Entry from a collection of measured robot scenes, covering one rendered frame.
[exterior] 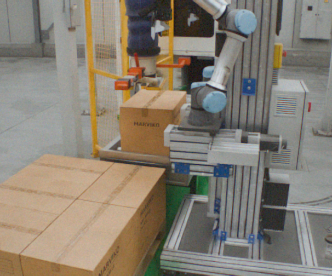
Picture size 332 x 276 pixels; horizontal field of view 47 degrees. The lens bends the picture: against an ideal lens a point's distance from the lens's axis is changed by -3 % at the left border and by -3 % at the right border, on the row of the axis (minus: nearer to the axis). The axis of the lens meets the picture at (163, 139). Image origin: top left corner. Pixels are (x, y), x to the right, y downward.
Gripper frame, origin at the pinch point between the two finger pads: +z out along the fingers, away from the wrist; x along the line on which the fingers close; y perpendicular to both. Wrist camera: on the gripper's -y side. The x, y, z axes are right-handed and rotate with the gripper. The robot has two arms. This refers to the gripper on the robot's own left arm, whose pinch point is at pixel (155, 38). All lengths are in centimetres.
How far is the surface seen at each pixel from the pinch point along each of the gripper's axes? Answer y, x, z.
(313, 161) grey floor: 120, 241, 152
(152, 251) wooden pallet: -13, 39, 150
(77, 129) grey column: -119, 154, 104
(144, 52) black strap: -24, 66, 15
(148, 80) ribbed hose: -20, 58, 32
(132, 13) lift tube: -32, 66, -10
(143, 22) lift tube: -25, 67, -4
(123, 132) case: -45, 79, 77
